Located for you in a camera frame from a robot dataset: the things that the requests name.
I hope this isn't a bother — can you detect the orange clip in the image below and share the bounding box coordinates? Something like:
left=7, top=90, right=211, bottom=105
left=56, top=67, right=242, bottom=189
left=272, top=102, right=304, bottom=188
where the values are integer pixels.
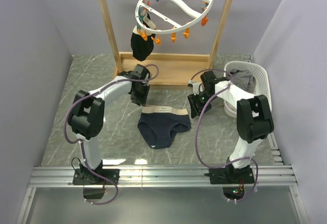
left=201, top=16, right=208, bottom=26
left=171, top=32, right=176, bottom=42
left=138, top=30, right=148, bottom=41
left=183, top=28, right=190, bottom=39
left=151, top=34, right=161, bottom=46

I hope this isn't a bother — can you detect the aluminium mounting rail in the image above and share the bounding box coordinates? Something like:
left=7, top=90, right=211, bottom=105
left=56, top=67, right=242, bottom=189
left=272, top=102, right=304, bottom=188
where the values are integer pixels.
left=17, top=165, right=309, bottom=223

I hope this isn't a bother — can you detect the navy blue underwear beige waistband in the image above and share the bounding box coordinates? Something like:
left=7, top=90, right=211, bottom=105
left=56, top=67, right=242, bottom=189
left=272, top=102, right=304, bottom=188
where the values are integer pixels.
left=137, top=105, right=191, bottom=149

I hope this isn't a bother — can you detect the white round clip hanger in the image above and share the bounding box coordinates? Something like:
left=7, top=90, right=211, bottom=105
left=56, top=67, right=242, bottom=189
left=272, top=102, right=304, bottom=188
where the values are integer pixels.
left=134, top=0, right=214, bottom=35

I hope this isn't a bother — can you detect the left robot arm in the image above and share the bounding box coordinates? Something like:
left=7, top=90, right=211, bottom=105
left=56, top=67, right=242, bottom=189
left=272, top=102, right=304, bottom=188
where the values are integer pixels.
left=64, top=64, right=152, bottom=185

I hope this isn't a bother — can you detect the wooden hanger stand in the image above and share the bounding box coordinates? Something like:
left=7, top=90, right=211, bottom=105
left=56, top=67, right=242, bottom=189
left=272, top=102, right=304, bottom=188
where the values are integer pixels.
left=92, top=0, right=240, bottom=86

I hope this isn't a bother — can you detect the white perforated laundry basket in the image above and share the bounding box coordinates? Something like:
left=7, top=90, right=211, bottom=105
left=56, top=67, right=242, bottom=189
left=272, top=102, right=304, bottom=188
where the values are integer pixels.
left=224, top=61, right=272, bottom=110

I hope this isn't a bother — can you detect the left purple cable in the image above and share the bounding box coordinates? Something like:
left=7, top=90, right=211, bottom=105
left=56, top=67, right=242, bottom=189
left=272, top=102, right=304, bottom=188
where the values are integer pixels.
left=63, top=64, right=159, bottom=206

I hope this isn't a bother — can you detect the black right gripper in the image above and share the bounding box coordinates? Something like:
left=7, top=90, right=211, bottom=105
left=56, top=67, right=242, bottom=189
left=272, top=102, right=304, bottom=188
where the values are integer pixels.
left=188, top=91, right=217, bottom=119

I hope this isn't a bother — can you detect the purple cable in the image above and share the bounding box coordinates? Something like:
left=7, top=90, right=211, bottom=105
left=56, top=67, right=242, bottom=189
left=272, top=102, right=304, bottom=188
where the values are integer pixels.
left=63, top=64, right=159, bottom=206
left=190, top=69, right=259, bottom=202

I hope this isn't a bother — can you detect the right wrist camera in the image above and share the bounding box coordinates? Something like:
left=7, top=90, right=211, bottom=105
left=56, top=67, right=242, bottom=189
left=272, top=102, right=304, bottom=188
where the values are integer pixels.
left=188, top=79, right=204, bottom=95

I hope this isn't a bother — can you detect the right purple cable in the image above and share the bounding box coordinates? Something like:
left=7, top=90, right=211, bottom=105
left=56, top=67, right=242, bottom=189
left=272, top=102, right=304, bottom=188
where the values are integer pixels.
left=190, top=69, right=259, bottom=202

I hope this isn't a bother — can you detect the black hanging underwear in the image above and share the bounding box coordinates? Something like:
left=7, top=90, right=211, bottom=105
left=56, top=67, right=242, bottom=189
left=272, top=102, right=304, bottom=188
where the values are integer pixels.
left=131, top=10, right=156, bottom=61

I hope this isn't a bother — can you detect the grey striped garment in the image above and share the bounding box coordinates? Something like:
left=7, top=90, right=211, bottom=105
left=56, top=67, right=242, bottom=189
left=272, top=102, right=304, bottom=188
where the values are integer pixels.
left=230, top=69, right=255, bottom=94

